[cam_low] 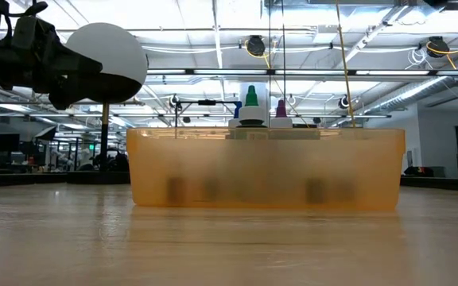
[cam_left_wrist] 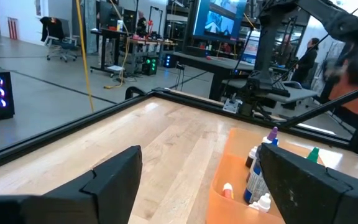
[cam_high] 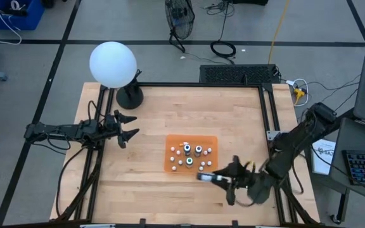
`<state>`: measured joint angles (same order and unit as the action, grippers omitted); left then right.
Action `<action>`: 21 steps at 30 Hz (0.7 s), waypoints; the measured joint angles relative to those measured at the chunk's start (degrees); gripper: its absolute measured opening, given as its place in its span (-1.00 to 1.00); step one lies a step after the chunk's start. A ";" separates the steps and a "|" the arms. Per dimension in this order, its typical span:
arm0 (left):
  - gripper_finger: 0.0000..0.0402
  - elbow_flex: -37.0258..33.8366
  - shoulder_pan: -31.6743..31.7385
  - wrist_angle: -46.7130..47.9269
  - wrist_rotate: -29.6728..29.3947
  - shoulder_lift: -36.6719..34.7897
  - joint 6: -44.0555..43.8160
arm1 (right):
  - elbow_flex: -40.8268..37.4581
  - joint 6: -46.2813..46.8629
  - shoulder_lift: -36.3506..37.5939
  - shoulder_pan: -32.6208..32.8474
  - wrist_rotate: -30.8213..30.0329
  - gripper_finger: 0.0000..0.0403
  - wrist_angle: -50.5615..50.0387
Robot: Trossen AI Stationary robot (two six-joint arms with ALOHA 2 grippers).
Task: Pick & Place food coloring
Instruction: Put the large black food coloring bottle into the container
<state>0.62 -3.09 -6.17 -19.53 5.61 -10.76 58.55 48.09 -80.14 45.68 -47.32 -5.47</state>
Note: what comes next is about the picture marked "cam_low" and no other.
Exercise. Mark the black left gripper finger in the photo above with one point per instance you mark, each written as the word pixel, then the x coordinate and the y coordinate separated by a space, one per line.
pixel 74 75

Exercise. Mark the white globe table lamp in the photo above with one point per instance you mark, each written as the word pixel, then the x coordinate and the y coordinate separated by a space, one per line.
pixel 109 51

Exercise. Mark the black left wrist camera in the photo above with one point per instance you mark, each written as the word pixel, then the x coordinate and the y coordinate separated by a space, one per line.
pixel 30 32

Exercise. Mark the translucent orange plastic bin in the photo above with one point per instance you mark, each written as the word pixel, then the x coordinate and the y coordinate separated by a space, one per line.
pixel 268 167

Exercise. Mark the distant dark monitor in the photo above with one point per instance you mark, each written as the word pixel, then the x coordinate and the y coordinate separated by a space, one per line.
pixel 5 143

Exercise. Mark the distant black gantry frame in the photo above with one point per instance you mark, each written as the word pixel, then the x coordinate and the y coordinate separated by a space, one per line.
pixel 207 102

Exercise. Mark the large purple cap dye bottle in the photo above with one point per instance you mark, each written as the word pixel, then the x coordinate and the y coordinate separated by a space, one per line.
pixel 281 109

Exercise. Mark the large green cap dye bottle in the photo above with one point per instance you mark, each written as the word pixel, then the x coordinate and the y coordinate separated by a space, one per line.
pixel 251 115

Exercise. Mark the large blue cap dye bottle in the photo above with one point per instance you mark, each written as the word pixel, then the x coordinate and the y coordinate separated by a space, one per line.
pixel 237 109

